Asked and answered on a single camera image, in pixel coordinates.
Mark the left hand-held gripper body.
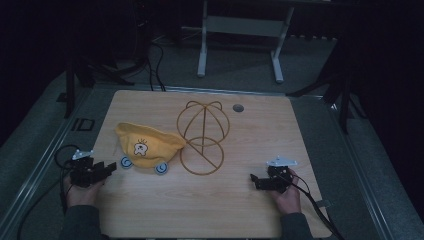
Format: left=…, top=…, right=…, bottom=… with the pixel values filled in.
left=68, top=149, right=107, bottom=188

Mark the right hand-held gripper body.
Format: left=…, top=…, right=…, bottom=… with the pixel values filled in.
left=258, top=155, right=298, bottom=194

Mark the yellow knit hat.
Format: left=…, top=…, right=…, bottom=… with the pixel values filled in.
left=114, top=121, right=187, bottom=176

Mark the gold wire hat stand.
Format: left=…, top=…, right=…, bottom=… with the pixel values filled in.
left=175, top=100, right=231, bottom=177

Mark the person's right hand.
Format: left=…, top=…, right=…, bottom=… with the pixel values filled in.
left=268, top=168, right=303, bottom=216

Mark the person's left hand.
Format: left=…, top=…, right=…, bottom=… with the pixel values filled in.
left=63, top=174, right=108, bottom=209

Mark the black tripod stand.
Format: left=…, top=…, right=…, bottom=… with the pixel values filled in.
left=286, top=33, right=368, bottom=136
left=63, top=0, right=158, bottom=119

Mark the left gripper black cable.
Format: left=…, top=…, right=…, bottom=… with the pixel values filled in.
left=16, top=144, right=81, bottom=240

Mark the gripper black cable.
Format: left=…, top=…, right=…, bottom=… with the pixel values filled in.
left=276, top=171, right=346, bottom=240
left=16, top=144, right=81, bottom=240

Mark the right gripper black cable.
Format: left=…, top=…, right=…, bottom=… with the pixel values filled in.
left=276, top=171, right=346, bottom=240

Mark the black floor cable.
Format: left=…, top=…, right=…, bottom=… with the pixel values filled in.
left=146, top=41, right=167, bottom=93

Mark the white metal desk frame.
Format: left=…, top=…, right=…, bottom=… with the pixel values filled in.
left=196, top=0, right=296, bottom=84

